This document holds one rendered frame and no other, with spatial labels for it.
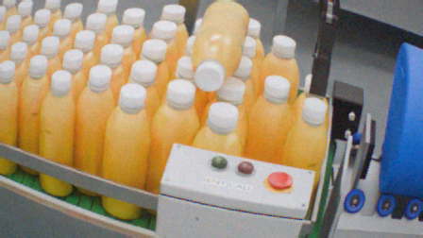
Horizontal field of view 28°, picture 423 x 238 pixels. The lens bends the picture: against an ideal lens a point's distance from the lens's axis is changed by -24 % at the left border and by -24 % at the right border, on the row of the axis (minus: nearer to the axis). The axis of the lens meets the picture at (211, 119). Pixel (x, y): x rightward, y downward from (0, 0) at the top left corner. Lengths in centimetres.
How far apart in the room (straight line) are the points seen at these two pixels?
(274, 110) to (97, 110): 27
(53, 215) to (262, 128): 38
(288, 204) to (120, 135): 29
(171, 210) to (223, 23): 34
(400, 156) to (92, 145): 51
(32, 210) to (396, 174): 65
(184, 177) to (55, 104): 27
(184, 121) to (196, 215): 20
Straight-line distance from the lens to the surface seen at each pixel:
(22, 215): 167
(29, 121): 162
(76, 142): 162
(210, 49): 154
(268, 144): 163
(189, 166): 142
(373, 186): 178
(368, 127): 170
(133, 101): 152
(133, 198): 158
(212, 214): 140
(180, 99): 155
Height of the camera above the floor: 189
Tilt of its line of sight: 31 degrees down
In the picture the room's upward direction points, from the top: 10 degrees clockwise
